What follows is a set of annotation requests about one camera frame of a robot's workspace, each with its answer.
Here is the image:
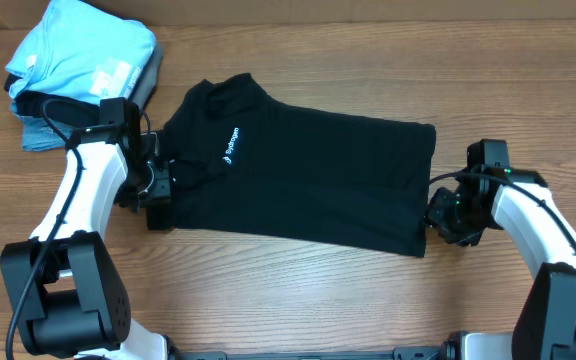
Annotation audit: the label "black folded garment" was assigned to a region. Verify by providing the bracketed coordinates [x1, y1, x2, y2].
[11, 91, 100, 128]

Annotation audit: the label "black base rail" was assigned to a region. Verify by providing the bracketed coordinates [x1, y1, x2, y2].
[179, 346, 442, 360]

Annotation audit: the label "grey folded garment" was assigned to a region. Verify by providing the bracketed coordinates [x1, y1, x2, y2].
[129, 43, 164, 110]

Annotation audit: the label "blue denim folded jeans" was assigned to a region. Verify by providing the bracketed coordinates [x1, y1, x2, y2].
[10, 101, 65, 152]

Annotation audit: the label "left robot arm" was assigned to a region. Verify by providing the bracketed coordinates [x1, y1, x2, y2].
[0, 97, 180, 360]

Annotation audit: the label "black polo shirt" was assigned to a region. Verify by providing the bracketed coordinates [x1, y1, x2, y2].
[147, 73, 436, 257]

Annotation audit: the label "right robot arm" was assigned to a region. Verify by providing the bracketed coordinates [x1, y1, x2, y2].
[425, 139, 576, 360]

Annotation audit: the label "light blue folded t-shirt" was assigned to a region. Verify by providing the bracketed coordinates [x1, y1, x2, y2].
[6, 0, 156, 105]

